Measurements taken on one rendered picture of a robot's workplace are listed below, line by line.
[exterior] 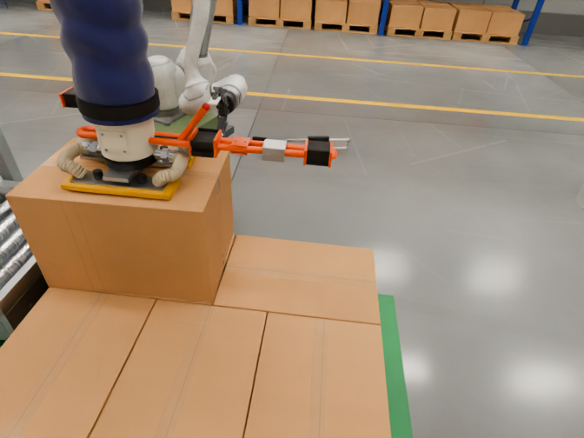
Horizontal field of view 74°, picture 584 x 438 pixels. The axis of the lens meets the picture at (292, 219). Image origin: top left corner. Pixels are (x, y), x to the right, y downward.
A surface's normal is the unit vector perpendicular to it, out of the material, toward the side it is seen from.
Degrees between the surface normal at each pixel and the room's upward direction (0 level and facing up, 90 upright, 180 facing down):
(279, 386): 0
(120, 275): 90
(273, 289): 0
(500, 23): 90
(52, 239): 90
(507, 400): 0
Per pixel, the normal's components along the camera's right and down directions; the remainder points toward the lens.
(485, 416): 0.05, -0.79
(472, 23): -0.05, 0.61
